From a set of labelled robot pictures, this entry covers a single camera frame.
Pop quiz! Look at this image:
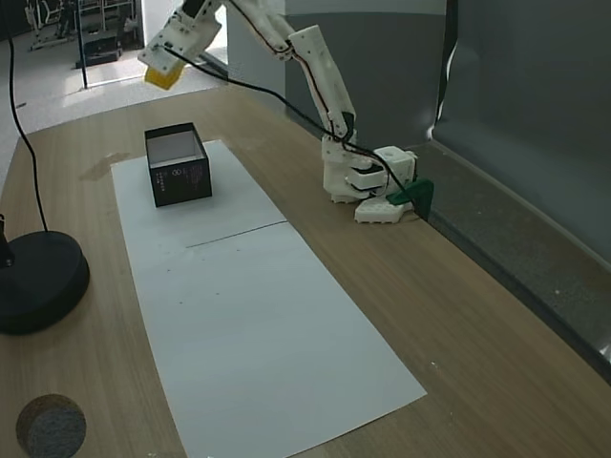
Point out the dark open cardboard box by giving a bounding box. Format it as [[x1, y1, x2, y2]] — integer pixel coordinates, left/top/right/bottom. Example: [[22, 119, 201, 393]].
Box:
[[144, 122, 213, 208]]

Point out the yellow square block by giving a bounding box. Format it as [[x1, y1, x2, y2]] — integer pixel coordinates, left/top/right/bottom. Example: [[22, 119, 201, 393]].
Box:
[[144, 60, 186, 92]]

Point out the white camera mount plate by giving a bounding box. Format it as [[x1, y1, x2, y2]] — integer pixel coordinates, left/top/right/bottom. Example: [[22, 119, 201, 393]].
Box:
[[145, 17, 223, 66]]

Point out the green table clamp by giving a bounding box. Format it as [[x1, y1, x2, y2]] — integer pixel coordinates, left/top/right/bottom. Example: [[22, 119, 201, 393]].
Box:
[[385, 178, 435, 222]]

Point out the thin black stand cable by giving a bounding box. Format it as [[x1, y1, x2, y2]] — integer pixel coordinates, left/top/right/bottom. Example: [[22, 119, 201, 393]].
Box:
[[6, 0, 52, 234]]

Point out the black round camera stand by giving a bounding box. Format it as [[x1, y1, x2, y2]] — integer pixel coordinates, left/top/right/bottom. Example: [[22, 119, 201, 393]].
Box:
[[0, 213, 91, 336]]

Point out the black camera cable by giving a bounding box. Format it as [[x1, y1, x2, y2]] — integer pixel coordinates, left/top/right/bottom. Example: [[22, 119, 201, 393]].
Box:
[[164, 42, 426, 219]]

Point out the grey desk partition panel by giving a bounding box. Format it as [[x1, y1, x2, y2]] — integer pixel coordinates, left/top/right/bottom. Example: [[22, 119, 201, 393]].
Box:
[[284, 0, 611, 378]]

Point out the white paper sheet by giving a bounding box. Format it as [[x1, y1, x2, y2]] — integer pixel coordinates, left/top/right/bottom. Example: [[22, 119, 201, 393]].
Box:
[[110, 139, 288, 250], [124, 221, 428, 458]]

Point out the black equipment case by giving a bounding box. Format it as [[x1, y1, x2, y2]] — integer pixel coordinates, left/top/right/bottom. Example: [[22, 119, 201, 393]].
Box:
[[81, 29, 123, 67]]

